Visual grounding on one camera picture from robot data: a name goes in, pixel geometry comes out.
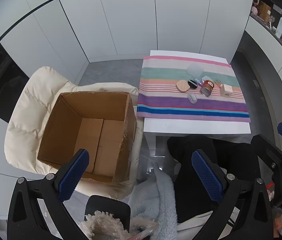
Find brown box on shelf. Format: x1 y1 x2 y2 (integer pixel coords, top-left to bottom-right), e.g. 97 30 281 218
258 2 273 22

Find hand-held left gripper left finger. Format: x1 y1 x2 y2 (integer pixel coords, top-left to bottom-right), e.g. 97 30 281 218
7 149 90 240

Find beige square cosmetic box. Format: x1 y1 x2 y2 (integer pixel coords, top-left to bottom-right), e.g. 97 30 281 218
220 84 233 98

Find striped towel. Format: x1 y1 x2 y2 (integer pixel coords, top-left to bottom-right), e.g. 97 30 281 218
136 56 251 123

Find person's legs in black pants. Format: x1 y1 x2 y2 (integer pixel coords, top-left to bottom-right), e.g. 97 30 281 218
167 135 260 223

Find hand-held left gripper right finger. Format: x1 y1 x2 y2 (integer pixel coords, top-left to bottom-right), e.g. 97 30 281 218
191 149 279 240

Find cream padded chair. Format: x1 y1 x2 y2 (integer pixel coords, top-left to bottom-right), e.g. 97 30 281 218
4 66 144 200

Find person's left hand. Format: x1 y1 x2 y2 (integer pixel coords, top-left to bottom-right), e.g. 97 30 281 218
129 225 159 240

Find clear plastic box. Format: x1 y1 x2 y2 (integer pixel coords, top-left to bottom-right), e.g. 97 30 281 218
187 63 204 77

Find beige compact case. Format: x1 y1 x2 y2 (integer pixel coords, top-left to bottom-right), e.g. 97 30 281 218
176 80 191 93

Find black plastic panel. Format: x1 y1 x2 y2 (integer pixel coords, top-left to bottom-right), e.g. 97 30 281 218
84 195 131 233

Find cream fuzzy sleeve cuff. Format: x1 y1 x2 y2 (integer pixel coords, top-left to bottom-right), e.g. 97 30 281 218
79 210 156 240

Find light blue fleece garment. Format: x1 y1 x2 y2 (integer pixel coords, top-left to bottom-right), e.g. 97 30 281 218
128 165 179 240

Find white table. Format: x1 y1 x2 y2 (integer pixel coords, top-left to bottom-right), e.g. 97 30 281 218
143 50 251 158

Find brown cardboard box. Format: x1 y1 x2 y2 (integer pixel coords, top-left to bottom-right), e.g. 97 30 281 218
37 91 137 184

